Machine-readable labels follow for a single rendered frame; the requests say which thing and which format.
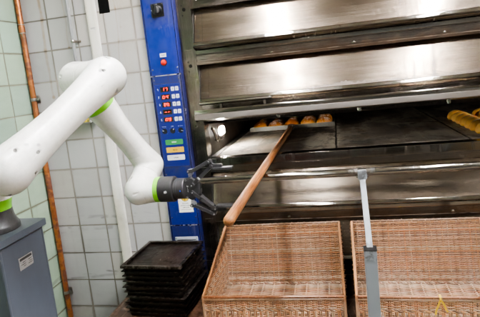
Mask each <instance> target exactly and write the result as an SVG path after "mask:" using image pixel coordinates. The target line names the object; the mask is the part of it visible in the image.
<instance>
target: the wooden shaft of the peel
mask: <svg viewBox="0 0 480 317"><path fill-rule="evenodd" d="M292 129H293V128H292V126H289V127H288V128H287V130H285V132H284V134H283V135H282V136H281V138H280V139H279V141H278V142H277V143H276V145H275V147H273V149H272V150H271V152H270V154H269V155H268V156H267V157H266V159H265V160H264V162H263V163H262V165H261V166H260V167H259V169H258V171H257V172H256V173H255V174H254V176H253V178H252V179H251V180H250V182H249V183H248V184H247V186H246V188H245V189H244V190H243V191H242V193H241V195H240V196H239V197H238V198H237V200H236V202H235V203H234V205H233V206H232V207H231V208H230V210H229V212H228V213H227V214H226V215H225V217H224V225H225V226H232V225H233V224H234V222H235V221H236V219H237V218H238V216H239V214H240V213H241V211H242V210H243V208H244V207H245V205H246V203H247V201H248V200H249V198H250V197H251V195H252V193H253V192H254V190H255V189H256V187H257V186H258V184H259V182H260V180H261V179H262V177H263V176H264V174H265V173H266V171H267V169H268V168H269V166H270V165H271V162H272V161H273V160H274V158H275V156H276V155H277V154H278V152H279V150H280V148H281V147H282V145H283V144H284V142H285V140H286V139H287V137H288V135H289V134H290V133H291V130H292Z"/></svg>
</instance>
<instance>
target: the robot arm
mask: <svg viewBox="0 0 480 317"><path fill-rule="evenodd" d="M126 80H127V75H126V70H125V68H124V66H123V65H122V64H121V62H119V61H118V60H116V59H115V58H112V57H109V56H101V57H98V58H96V59H93V60H90V61H74V62H71V63H68V64H66V65H65V66H64V67H63V68H62V69H61V70H60V72H59V77H58V82H59V86H60V88H61V90H62V91H63V94H62V95H60V97H59V98H58V99H57V100H55V102H54V103H53V104H52V105H50V106H49V107H48V108H47V109H46V110H45V111H43V112H42V113H41V114H40V115H39V116H37V117H36V118H35V119H34V120H33V121H32V122H30V123H29V124H28V125H26V126H25V127H24V128H23V129H22V130H20V131H19V132H17V133H16V134H14V135H13V136H12V137H11V138H9V139H8V140H6V141H5V142H3V143H2V144H1V145H0V235H3V234H5V233H9V232H11V231H13V230H15V229H17V228H18V227H20V225H21V220H20V219H19V218H18V217H17V215H16V214H15V213H14V210H13V206H12V196H14V195H17V194H18V193H21V192H22V191H24V190H25V189H26V188H28V187H29V185H30V184H31V182H32V181H33V180H34V178H35V177H36V175H37V174H38V173H39V172H40V170H41V169H42V168H43V167H44V165H45V164H46V162H47V161H48V160H49V159H50V158H51V157H52V156H53V154H54V153H55V152H56V151H57V149H58V148H59V147H60V146H61V145H62V144H63V142H65V140H67V139H68V137H70V135H72V134H73V132H75V130H77V129H78V127H80V125H82V124H83V122H85V120H87V119H88V118H89V119H91V120H92V121H93V122H94V123H95V124H96V125H97V126H98V127H99V128H100V129H101V130H102V131H103V132H104V133H105V134H106V135H107V136H108V137H109V138H110V139H111V140H112V141H113V142H114V143H115V144H116V145H117V146H118V147H119V148H120V149H121V151H122V152H123V153H124V154H125V156H126V157H127V159H128V160H129V161H130V162H131V164H132V165H133V167H134V170H133V172H132V174H131V176H130V178H129V180H128V181H127V183H126V185H125V188H124V193H125V196H126V198H127V200H128V201H129V202H130V203H132V204H134V205H138V206H141V205H144V204H147V203H155V202H174V201H177V200H178V199H187V198H189V199H191V205H190V207H192V208H198V209H200V210H202V211H204V212H207V213H209V214H211V215H213V216H215V215H216V214H217V211H222V210H226V209H227V208H231V207H232V206H233V205H234V203H218V204H217V205H216V204H215V203H213V202H212V201H210V200H209V199H208V198H207V197H205V196H204V195H203V194H202V193H201V192H202V188H201V182H200V180H201V179H202V178H203V177H204V176H205V175H206V174H207V173H208V172H209V171H210V170H211V169H212V170H224V169H232V168H233V167H234V166H223V164H222V163H213V162H212V159H211V158H210V159H208V160H206V161H205V162H203V163H201V164H199V165H198V166H196V167H195V168H190V169H188V170H187V171H186V172H187V173H188V176H189V177H188V178H177V177H175V176H160V175H161V172H162V171H163V168H164V162H163V159H162V157H161V156H160V155H159V154H158V153H157V152H155V150H153V149H152V147H150V145H148V144H147V142H145V140H144V139H143V138H142V137H141V135H140V134H139V133H138V132H137V130H136V129H135V128H134V127H133V126H132V125H131V123H130V122H129V120H128V119H127V117H126V116H125V114H124V112H123V111H122V110H121V108H120V107H119V105H118V104H117V102H116V100H115V99H114V96H115V95H117V94H118V93H119V92H120V91H122V89H123V88H124V87H125V85H126ZM207 164H209V166H208V167H207V168H206V169H205V170H204V171H203V172H202V173H201V174H200V175H199V176H198V177H197V178H194V177H193V176H192V174H194V172H195V171H197V170H199V169H200V168H202V167H203V166H205V165H207ZM195 198H198V200H201V201H203V202H204V203H205V204H206V205H207V206H209V207H210V208H209V207H207V206H205V205H203V204H200V203H197V201H195V200H194V199H195Z"/></svg>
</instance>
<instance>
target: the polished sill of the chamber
mask: <svg viewBox="0 0 480 317"><path fill-rule="evenodd" d="M473 150H480V139H462V140H451V141H430V142H419V143H409V144H388V145H377V146H356V147H345V148H334V149H314V150H303V151H282V152H278V154H277V155H276V156H275V158H274V160H273V161H272V163H278V162H290V161H312V160H324V159H347V158H358V157H370V156H393V155H404V154H427V153H439V152H451V151H473ZM269 154H270V153H260V154H239V155H228V156H212V157H210V158H209V159H212V162H213V163H222V164H223V166H232V165H244V164H255V163H263V162H264V160H265V159H266V157H267V156H268V155H269Z"/></svg>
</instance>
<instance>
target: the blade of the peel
mask: <svg viewBox="0 0 480 317"><path fill-rule="evenodd" d="M287 126H288V125H284V126H267V127H257V128H254V127H252V128H250V132H257V131H275V130H285V129H287ZM322 126H335V119H332V121H330V122H320V123H317V122H316V123H311V124H294V128H295V129H302V128H312V127H322Z"/></svg>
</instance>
